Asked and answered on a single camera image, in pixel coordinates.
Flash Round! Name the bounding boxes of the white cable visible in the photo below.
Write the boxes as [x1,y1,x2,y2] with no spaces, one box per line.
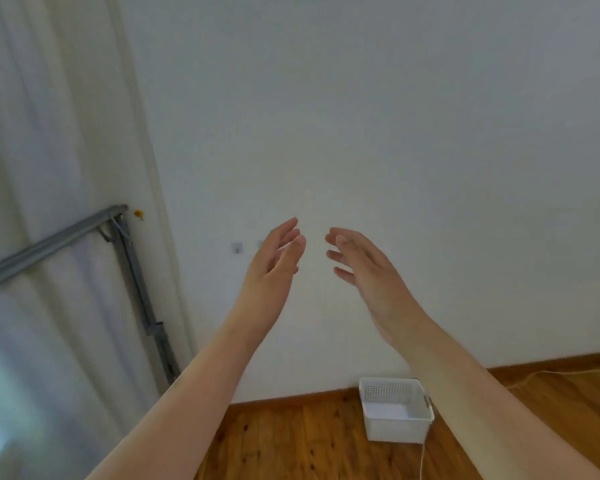
[419,369,600,480]

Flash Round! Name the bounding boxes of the person's left hand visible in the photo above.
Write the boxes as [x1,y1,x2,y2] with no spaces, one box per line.
[230,218,307,340]

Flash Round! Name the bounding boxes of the person's right forearm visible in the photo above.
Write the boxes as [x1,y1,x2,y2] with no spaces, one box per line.
[404,319,600,480]

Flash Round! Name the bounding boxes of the white curtain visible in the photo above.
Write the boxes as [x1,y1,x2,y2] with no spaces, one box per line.
[0,0,196,480]

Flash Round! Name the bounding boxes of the white plastic basket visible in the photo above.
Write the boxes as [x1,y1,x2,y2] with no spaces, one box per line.
[358,377,435,445]

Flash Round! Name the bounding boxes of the person's right hand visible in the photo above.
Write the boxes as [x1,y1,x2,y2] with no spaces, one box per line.
[324,227,433,351]

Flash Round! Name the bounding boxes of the grey metal rack frame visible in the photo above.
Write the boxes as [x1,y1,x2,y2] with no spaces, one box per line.
[0,204,182,385]

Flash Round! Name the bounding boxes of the person's left forearm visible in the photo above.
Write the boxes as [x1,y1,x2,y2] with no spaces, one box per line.
[86,319,262,480]

